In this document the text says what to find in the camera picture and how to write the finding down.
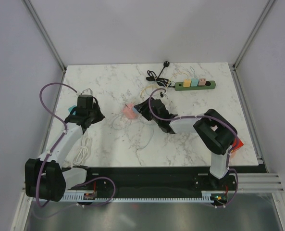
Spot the pink cube socket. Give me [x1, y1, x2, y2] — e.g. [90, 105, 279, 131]
[122, 103, 138, 119]

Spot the teal power strip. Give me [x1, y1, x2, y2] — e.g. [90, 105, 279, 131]
[68, 105, 76, 115]

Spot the light blue cable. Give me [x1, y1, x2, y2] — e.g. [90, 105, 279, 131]
[108, 113, 155, 150]

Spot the red cube socket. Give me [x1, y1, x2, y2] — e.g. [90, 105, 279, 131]
[229, 138, 244, 158]

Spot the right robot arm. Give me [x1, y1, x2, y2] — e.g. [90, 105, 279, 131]
[134, 97, 240, 190]

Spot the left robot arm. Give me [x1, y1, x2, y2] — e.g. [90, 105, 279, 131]
[25, 94, 105, 207]

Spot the yellow plug adapter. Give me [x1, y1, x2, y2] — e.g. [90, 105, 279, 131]
[183, 79, 191, 88]

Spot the teal plug adapter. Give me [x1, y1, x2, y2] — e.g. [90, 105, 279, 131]
[191, 78, 198, 87]

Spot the pink plug adapter on strip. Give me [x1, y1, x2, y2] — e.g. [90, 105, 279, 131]
[198, 78, 206, 86]

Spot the green power strip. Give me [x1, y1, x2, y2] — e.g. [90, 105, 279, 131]
[174, 80, 216, 91]

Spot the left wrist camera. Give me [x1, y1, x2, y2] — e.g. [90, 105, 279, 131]
[81, 88, 93, 96]

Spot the black power cord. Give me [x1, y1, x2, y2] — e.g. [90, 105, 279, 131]
[146, 61, 176, 88]

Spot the yellow coiled cable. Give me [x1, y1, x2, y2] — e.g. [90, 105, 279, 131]
[140, 72, 188, 99]

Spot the white power cord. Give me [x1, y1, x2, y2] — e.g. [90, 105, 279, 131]
[71, 136, 93, 168]

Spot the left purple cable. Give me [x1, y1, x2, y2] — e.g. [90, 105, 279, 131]
[35, 82, 82, 208]

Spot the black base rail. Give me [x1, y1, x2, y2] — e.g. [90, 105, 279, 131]
[37, 165, 236, 199]

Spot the white cable duct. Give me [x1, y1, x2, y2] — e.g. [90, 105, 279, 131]
[60, 191, 223, 203]

